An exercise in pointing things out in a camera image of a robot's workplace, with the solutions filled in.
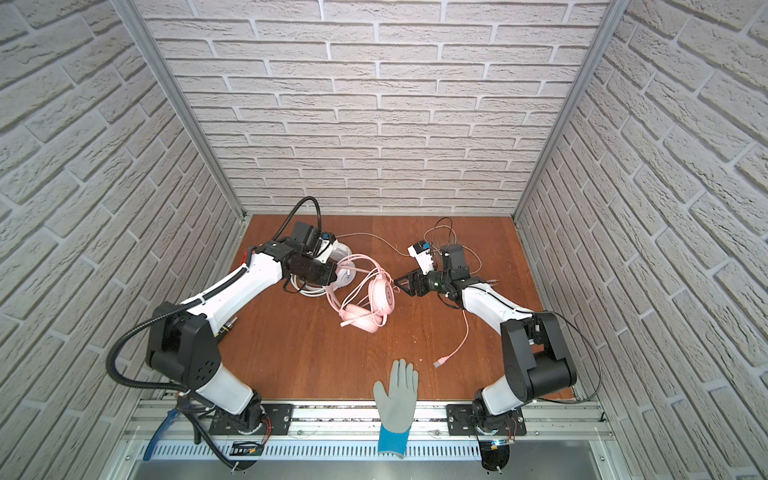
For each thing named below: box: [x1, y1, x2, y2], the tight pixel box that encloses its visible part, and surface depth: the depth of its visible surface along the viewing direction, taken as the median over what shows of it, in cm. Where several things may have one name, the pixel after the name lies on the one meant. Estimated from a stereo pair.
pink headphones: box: [326, 254, 395, 334], surface depth 77 cm
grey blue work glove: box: [372, 358, 419, 459], surface depth 77 cm
